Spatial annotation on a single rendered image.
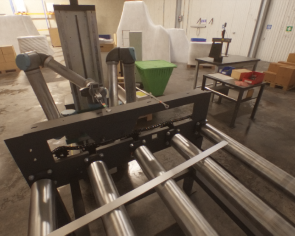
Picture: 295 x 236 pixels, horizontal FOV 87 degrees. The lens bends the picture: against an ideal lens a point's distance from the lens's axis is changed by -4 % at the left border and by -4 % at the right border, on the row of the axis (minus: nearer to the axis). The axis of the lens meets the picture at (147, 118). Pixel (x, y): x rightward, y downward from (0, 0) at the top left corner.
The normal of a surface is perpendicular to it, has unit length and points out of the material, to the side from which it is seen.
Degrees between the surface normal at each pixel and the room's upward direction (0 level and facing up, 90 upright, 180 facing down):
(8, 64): 90
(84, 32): 90
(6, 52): 90
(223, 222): 0
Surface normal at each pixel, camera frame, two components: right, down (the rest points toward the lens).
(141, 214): 0.00, -0.87
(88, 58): 0.42, 0.45
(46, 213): 0.45, -0.87
